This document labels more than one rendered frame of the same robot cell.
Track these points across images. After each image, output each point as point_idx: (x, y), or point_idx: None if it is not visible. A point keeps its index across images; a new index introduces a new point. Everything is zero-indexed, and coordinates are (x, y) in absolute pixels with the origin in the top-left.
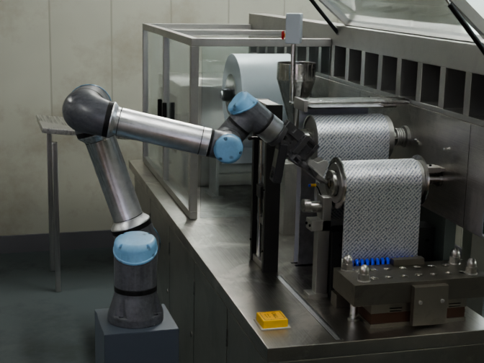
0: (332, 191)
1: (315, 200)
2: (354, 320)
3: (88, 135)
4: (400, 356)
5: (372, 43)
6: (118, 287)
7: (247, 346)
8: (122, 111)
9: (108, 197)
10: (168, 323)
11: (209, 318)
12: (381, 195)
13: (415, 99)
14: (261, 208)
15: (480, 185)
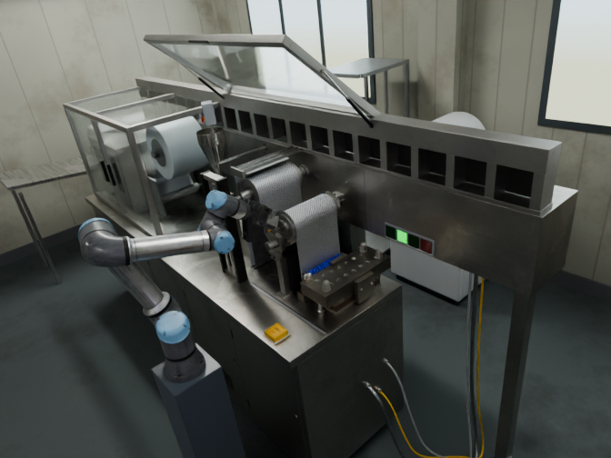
0: (285, 234)
1: (265, 233)
2: (323, 311)
3: None
4: (358, 325)
5: (259, 108)
6: (170, 358)
7: (257, 345)
8: (135, 243)
9: (136, 295)
10: (210, 363)
11: (206, 315)
12: (315, 226)
13: (307, 147)
14: None
15: (378, 206)
